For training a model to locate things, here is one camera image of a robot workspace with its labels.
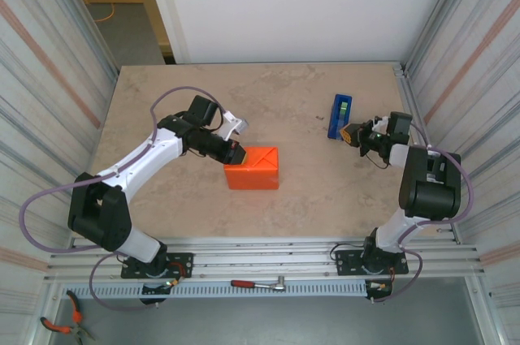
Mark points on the aluminium side rail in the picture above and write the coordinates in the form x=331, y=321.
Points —
x=410, y=101

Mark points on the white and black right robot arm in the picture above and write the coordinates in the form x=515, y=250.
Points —
x=422, y=191

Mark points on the yellow power connector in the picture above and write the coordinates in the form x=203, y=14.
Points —
x=381, y=286
x=172, y=281

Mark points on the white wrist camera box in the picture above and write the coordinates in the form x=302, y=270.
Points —
x=233, y=126
x=375, y=123

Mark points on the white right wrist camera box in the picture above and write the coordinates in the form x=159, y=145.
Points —
x=375, y=123

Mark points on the aluminium mounting rails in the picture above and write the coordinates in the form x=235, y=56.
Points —
x=264, y=257

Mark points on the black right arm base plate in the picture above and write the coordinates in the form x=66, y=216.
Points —
x=345, y=257

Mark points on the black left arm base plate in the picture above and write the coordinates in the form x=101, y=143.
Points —
x=183, y=260

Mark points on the blue tape dispenser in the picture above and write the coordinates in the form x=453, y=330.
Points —
x=339, y=117

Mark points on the green tape roll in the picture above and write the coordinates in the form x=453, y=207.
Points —
x=343, y=109

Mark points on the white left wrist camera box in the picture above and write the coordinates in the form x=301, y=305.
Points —
x=233, y=126

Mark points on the orange wrapping paper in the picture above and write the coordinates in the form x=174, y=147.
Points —
x=256, y=170

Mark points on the white door frame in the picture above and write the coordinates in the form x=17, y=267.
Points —
x=162, y=4

